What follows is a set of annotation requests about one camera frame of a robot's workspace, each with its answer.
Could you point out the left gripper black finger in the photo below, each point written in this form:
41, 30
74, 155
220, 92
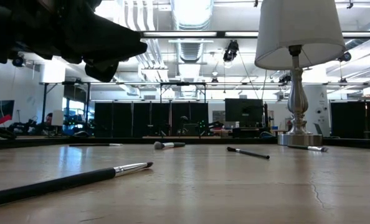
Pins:
101, 31
104, 53

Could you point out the thin black makeup brush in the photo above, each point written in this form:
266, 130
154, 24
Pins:
63, 183
312, 148
91, 144

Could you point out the short fluffy makeup brush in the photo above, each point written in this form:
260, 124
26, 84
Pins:
172, 145

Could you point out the dark-headed makeup brush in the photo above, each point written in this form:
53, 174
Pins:
250, 153

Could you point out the black background robot arm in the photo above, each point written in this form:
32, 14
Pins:
2, 133

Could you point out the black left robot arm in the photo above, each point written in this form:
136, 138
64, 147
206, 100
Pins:
4, 31

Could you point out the black partition panels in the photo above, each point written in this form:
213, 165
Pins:
122, 118
348, 119

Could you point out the black overhead crossbeam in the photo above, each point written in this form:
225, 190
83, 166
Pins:
220, 34

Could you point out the large black monitor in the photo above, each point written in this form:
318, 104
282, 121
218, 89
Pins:
244, 110

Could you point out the table lamp white shade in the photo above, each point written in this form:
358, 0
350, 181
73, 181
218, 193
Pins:
297, 31

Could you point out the black ceiling camera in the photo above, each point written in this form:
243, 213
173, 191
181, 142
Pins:
18, 61
231, 50
345, 56

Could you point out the black metal station frame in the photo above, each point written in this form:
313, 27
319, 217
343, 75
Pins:
182, 83
44, 105

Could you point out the silver ventilation duct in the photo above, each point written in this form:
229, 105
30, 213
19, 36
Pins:
189, 51

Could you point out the wall-mounted dark monitor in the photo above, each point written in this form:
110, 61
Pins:
1, 109

